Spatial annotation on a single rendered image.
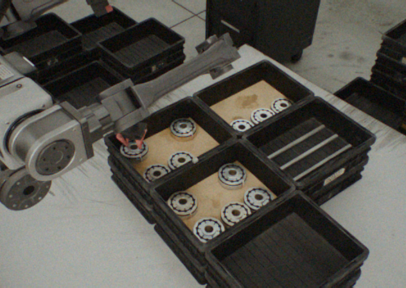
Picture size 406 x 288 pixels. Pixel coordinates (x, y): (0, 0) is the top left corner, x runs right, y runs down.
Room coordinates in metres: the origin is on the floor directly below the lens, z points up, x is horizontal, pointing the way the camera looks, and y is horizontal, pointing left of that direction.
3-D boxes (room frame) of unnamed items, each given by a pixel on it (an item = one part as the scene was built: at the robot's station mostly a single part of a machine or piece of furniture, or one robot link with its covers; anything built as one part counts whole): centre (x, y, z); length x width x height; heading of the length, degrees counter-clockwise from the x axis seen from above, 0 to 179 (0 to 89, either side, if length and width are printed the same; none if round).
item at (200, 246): (1.13, -0.07, 0.92); 0.40 x 0.30 x 0.02; 128
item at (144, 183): (1.37, 0.12, 0.92); 0.40 x 0.30 x 0.02; 128
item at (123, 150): (1.35, 0.25, 0.88); 0.10 x 0.10 x 0.01
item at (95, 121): (0.88, 0.26, 1.45); 0.09 x 0.08 x 0.12; 44
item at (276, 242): (0.90, -0.26, 0.87); 0.40 x 0.30 x 0.11; 128
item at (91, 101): (2.18, 0.64, 0.31); 0.40 x 0.30 x 0.34; 134
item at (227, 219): (1.08, -0.11, 0.86); 0.10 x 0.10 x 0.01
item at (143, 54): (2.45, 0.35, 0.37); 0.40 x 0.30 x 0.45; 134
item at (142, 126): (1.36, 0.26, 1.00); 0.10 x 0.07 x 0.07; 76
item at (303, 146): (1.38, -0.38, 0.87); 0.40 x 0.30 x 0.11; 128
